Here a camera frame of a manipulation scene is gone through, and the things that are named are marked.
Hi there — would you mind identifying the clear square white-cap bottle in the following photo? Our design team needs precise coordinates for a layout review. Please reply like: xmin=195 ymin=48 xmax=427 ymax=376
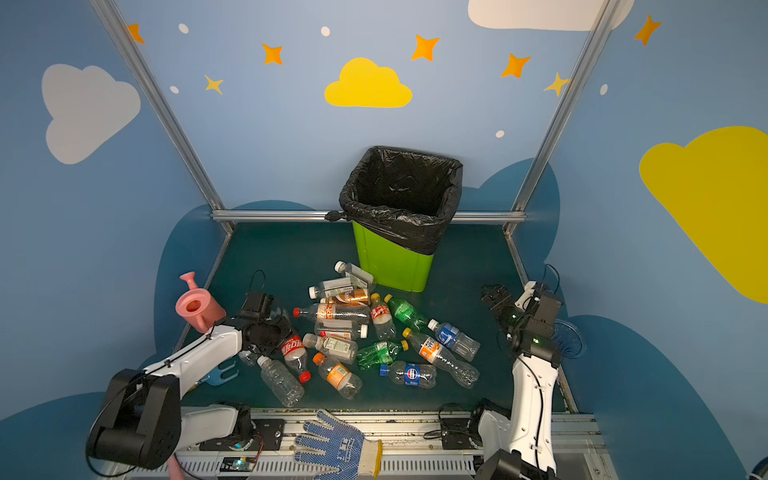
xmin=334 ymin=261 xmax=376 ymax=290

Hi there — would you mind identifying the yellow-cap red label bottle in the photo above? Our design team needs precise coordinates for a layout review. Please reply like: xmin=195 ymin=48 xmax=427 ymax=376
xmin=370 ymin=293 xmax=397 ymax=340

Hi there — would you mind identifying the orange-cap orange label bottle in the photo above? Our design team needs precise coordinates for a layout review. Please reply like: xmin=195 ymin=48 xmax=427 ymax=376
xmin=313 ymin=353 xmax=363 ymax=400

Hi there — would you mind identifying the white-cap green label bottle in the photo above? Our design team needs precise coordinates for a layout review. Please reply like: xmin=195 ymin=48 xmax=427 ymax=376
xmin=302 ymin=334 xmax=358 ymax=364

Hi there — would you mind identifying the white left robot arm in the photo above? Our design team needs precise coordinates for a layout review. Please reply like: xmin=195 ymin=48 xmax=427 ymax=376
xmin=85 ymin=292 xmax=292 ymax=469

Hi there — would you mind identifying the crushed green bottle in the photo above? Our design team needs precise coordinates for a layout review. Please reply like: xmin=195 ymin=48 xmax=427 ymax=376
xmin=357 ymin=340 xmax=409 ymax=370

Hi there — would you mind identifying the brown coffee bottle middle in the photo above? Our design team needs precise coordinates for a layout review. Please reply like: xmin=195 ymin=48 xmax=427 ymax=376
xmin=321 ymin=289 xmax=370 ymax=305

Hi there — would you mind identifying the pepsi blue label bottle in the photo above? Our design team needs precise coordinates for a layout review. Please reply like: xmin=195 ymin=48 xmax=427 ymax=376
xmin=379 ymin=361 xmax=437 ymax=389

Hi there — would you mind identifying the red label cola bottle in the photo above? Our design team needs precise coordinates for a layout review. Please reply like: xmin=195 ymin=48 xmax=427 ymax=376
xmin=280 ymin=333 xmax=311 ymax=384

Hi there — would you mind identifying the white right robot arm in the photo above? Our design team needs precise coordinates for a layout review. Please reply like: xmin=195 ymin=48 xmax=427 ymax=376
xmin=477 ymin=281 xmax=562 ymax=479

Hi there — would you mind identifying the blue plastic toy fork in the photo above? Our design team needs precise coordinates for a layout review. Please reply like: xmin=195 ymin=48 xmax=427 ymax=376
xmin=200 ymin=358 xmax=239 ymax=387

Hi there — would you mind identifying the clear white-cap bottle front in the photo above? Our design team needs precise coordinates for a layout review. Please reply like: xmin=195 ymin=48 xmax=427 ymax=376
xmin=257 ymin=356 xmax=305 ymax=408

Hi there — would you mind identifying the blue-cap blue label bottle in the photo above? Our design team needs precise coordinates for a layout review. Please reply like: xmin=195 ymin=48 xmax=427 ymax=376
xmin=428 ymin=319 xmax=480 ymax=362

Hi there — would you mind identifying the green sprite bottle upper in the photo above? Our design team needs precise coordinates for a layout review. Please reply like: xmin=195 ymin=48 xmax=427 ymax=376
xmin=384 ymin=294 xmax=429 ymax=332

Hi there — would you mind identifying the black bin liner bag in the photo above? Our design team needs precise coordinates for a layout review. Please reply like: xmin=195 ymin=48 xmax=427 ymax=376
xmin=324 ymin=146 xmax=463 ymax=255

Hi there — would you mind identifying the green plastic trash bin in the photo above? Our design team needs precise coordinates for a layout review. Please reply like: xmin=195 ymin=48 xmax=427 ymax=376
xmin=352 ymin=222 xmax=434 ymax=293

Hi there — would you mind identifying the clear flat white-cap bottle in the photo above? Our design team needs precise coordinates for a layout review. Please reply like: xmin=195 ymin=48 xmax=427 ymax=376
xmin=308 ymin=277 xmax=355 ymax=299

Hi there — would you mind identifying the pink watering can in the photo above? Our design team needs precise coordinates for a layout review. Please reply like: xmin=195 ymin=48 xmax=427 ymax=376
xmin=175 ymin=271 xmax=227 ymax=334

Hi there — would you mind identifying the blue dotted work glove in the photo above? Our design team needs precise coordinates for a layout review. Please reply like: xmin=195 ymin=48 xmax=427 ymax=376
xmin=294 ymin=409 xmax=383 ymax=480

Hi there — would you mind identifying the red label flat bottle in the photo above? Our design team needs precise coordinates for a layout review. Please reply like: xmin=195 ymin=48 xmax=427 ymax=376
xmin=314 ymin=319 xmax=368 ymax=340

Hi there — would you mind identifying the yellow-cap orange label bottle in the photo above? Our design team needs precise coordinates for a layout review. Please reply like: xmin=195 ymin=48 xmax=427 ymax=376
xmin=402 ymin=328 xmax=480 ymax=389

